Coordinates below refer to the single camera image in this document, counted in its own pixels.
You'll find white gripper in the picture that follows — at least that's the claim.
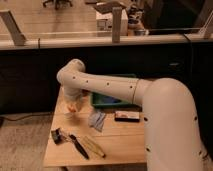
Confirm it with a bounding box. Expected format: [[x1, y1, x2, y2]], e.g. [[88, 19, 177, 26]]
[[64, 90, 83, 112]]

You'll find yellow apple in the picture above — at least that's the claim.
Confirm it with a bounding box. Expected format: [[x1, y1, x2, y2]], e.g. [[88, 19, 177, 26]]
[[67, 105, 76, 112]]

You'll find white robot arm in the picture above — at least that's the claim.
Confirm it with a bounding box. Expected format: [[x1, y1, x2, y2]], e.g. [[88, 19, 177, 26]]
[[57, 59, 203, 171]]

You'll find white paper cup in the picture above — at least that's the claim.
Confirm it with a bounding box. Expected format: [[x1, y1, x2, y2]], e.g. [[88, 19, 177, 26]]
[[64, 112, 76, 119]]

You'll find green plastic tray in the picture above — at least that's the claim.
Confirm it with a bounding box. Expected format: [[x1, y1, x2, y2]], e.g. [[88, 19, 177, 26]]
[[91, 73, 143, 109]]

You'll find blue grey cloth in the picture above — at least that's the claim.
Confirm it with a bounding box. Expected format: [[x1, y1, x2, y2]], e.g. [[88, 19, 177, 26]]
[[88, 111, 106, 132]]

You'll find blue object in tray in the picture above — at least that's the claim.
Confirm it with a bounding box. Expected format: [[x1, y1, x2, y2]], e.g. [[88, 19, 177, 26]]
[[105, 97, 121, 104]]

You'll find wooden table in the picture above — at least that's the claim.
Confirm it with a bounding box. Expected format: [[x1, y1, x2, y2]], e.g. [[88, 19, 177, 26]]
[[43, 88, 146, 167]]

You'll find small black clip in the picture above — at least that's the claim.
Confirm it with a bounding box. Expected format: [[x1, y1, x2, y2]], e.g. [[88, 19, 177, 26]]
[[51, 129, 62, 145]]

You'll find yellow corn cob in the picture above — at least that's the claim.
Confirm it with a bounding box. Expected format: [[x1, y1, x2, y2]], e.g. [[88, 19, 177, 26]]
[[82, 136, 106, 158]]

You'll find black white box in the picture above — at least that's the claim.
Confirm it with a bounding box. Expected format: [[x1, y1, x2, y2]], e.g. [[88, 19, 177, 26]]
[[114, 111, 140, 122]]

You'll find white cardboard box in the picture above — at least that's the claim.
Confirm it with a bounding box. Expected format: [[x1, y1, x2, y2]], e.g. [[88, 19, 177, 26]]
[[96, 10, 128, 36]]

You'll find black handled tool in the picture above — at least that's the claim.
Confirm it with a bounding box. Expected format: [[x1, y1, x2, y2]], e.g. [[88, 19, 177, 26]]
[[69, 134, 89, 160]]

